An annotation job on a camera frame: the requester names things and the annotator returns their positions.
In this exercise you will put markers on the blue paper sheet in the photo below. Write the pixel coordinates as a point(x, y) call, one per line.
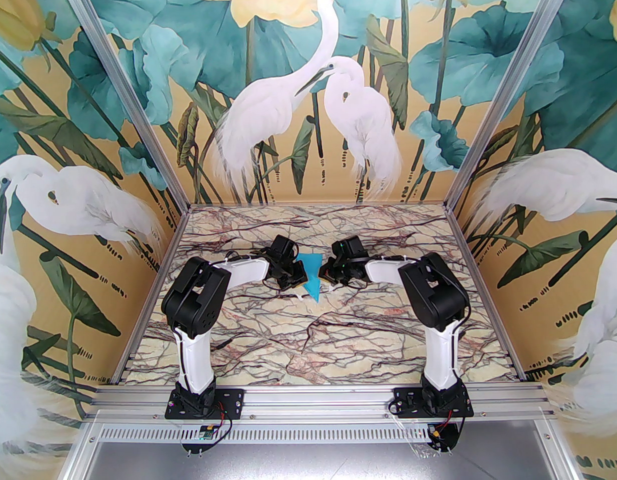
point(313, 278)

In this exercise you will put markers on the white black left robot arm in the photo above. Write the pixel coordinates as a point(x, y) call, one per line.
point(196, 363)

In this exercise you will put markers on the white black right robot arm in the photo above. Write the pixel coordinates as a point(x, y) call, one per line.
point(441, 358)

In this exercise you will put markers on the grey metal sheet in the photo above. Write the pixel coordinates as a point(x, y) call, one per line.
point(318, 463)

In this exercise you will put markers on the perforated metal strip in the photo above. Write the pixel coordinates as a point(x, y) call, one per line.
point(318, 434)

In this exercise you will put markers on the small green circuit board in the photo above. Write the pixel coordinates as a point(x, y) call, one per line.
point(206, 434)

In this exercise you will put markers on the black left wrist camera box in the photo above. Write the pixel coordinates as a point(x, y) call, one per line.
point(296, 266)

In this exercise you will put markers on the aluminium table side rail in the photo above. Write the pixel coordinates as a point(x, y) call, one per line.
point(460, 238)
point(176, 238)

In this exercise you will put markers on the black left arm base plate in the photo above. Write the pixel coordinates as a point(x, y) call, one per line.
point(231, 400)

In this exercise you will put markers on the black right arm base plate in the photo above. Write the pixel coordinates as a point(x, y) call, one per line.
point(403, 405)

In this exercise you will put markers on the black mounting bracket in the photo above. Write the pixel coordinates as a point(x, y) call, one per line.
point(194, 446)
point(451, 443)

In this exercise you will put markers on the aluminium frame post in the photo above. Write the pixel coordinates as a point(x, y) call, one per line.
point(124, 85)
point(507, 85)

